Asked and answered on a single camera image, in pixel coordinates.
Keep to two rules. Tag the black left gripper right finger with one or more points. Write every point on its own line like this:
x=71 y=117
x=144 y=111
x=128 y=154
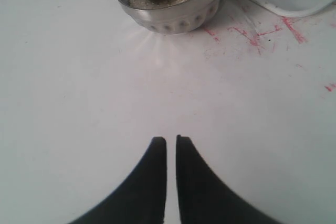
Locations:
x=203 y=197

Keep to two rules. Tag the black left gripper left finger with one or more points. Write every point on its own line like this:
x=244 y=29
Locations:
x=141 y=197

